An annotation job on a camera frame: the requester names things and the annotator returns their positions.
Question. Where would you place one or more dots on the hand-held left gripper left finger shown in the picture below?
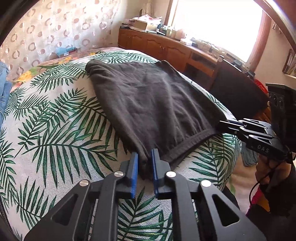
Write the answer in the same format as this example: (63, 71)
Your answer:
(134, 176)

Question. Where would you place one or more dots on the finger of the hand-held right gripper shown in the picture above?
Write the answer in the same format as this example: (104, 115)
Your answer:
(254, 122)
(256, 134)

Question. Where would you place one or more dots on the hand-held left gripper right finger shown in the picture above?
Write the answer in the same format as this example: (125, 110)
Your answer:
(155, 176)

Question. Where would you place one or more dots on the black pants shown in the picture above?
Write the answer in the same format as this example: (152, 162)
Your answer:
(150, 104)

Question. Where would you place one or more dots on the person's right forearm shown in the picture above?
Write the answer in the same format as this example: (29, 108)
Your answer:
(284, 185)

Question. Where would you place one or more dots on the person's right hand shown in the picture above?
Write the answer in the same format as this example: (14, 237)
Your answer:
(263, 171)

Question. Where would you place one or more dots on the black chair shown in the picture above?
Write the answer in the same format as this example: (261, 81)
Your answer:
(235, 88)

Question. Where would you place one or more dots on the leaf print bed sheet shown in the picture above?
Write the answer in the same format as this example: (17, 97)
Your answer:
(57, 139)

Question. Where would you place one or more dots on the window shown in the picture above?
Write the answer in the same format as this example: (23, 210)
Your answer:
(219, 25)

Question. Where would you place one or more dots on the long wooden cabinet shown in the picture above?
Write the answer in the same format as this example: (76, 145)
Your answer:
(157, 46)

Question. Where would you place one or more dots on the blue bag on box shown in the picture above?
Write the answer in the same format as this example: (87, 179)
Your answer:
(66, 51)

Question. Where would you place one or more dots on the floral blanket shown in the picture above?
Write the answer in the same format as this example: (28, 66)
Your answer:
(27, 75)

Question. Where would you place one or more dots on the cardboard box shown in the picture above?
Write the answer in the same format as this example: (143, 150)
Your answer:
(141, 25)

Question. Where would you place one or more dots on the blue jeans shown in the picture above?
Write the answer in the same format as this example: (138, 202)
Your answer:
(4, 92)

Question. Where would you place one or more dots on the pale window curtain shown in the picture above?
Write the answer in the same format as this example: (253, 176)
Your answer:
(148, 9)

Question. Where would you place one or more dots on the circle pattern sheer curtain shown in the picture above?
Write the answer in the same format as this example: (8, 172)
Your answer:
(46, 27)

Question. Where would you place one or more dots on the picture frame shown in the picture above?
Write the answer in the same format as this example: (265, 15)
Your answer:
(290, 63)

